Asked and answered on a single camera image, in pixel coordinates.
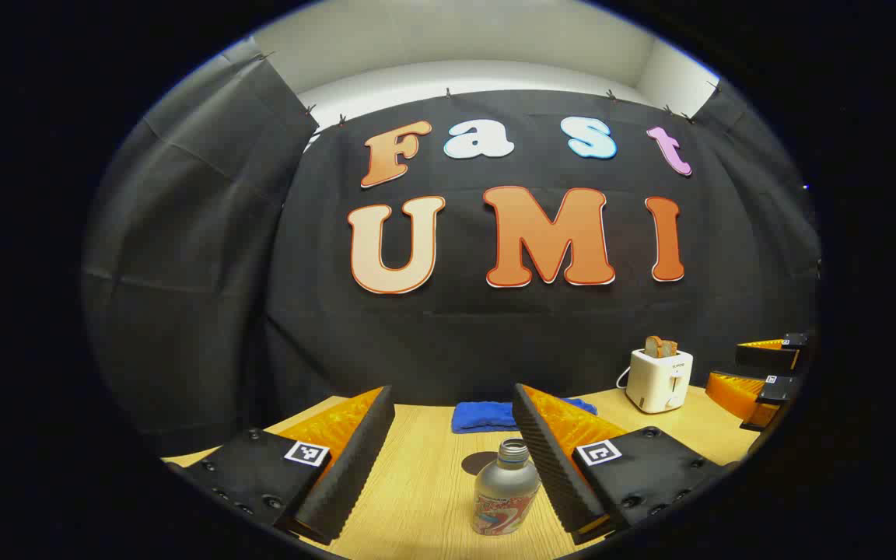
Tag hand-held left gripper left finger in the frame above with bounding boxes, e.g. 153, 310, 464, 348
164, 384, 396, 545

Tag white toaster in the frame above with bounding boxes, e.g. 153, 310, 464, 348
625, 348, 694, 414

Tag blue towel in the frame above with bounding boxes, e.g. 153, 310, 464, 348
451, 398, 598, 434

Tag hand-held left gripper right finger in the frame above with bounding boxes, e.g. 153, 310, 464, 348
512, 383, 729, 545

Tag silver water bottle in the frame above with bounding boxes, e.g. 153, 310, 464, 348
471, 438, 542, 536

